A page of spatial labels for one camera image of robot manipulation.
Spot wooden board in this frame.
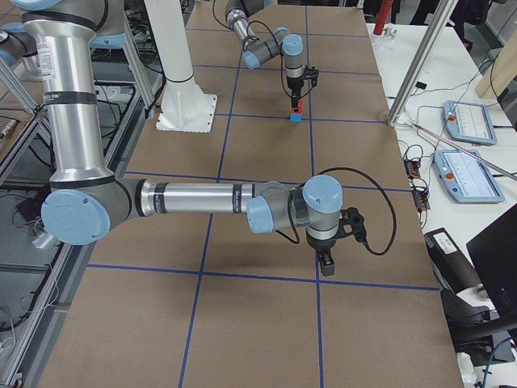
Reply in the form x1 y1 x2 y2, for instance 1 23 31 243
475 32 516 99

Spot brown paper table cover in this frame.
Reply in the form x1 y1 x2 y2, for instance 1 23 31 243
39 2 462 387

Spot red cube block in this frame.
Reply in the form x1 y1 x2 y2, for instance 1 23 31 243
291 99 304 116

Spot aluminium frame post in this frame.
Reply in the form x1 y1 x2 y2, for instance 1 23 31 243
386 0 458 127

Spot white power strip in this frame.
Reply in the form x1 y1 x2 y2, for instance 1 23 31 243
32 230 54 249

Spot lower teach pendant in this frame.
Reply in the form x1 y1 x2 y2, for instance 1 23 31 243
433 150 505 204

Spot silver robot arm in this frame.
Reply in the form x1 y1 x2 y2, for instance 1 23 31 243
12 1 344 276
225 1 306 113

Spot orange electronics board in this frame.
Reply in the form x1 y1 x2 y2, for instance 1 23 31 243
404 160 421 179

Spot thin metal rod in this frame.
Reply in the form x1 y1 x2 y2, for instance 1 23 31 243
407 120 517 181

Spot red cylinder bottle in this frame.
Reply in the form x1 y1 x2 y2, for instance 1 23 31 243
373 0 393 36

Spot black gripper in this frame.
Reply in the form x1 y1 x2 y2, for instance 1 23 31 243
286 77 304 109
306 234 337 276

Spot white camera mast with base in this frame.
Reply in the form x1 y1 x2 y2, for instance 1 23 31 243
145 0 217 133

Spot teach pendant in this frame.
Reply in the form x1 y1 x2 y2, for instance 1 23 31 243
433 150 505 204
443 100 497 146

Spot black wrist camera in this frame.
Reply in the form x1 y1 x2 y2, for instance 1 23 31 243
303 66 319 87
337 207 367 244

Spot blue cube block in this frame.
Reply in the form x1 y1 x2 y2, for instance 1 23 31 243
289 113 302 122

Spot black box with label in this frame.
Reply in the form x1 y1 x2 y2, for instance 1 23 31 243
424 228 481 293

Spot black monitor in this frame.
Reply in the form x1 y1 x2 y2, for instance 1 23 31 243
467 205 516 315

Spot upper teach pendant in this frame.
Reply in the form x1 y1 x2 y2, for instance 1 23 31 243
443 100 497 146

